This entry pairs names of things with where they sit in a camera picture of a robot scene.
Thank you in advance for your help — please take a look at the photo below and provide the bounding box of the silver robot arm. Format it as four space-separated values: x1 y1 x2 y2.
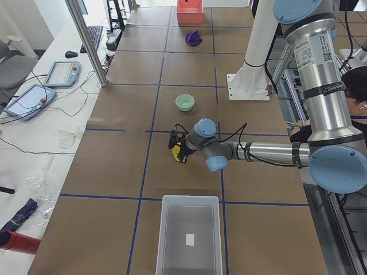
168 1 366 194

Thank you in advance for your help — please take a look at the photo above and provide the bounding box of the pink plastic bin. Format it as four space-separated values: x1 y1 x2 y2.
176 0 204 24

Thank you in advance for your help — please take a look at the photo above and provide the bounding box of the mint green bowl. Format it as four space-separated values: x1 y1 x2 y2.
175 94 195 112

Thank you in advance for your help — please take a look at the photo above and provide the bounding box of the purple crumpled cloth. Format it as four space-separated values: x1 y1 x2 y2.
185 30 203 47

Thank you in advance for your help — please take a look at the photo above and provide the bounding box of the black keyboard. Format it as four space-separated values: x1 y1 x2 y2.
87 25 103 50

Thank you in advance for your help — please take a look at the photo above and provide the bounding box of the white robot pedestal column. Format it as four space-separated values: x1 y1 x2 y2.
227 0 278 101

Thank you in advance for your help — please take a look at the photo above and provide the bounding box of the black computer mouse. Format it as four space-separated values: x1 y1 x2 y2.
65 50 79 58

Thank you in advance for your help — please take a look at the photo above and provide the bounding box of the black computer box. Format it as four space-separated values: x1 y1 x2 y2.
106 29 123 51

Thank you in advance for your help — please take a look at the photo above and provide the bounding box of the folded dark blue umbrella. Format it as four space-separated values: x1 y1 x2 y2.
1 198 38 231

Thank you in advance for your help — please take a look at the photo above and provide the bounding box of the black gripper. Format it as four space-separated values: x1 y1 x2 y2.
177 138 192 163

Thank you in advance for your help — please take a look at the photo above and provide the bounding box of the seated person black shirt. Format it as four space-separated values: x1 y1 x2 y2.
290 66 366 143

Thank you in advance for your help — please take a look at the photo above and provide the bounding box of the translucent plastic storage box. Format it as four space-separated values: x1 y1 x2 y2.
155 195 223 274

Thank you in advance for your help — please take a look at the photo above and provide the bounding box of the far blue teach pendant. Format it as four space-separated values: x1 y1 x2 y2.
44 61 81 88

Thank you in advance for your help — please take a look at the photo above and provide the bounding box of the white crumpled cloth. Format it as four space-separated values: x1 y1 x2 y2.
57 127 84 149

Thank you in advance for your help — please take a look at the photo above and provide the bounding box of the aluminium frame post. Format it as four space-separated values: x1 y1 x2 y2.
65 0 108 87

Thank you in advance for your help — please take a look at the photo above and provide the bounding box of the yellow plastic cup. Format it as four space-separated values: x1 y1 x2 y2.
171 142 182 163

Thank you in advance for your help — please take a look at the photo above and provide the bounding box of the red cylinder bottle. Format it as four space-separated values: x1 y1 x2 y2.
1 230 41 255

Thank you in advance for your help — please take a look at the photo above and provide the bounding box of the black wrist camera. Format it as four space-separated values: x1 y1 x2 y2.
168 130 185 149

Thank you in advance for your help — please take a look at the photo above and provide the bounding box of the blue teach pendant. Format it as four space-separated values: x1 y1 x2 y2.
44 61 81 88
4 84 57 121

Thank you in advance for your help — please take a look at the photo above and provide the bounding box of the near blue teach pendant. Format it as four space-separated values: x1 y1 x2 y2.
4 84 57 121

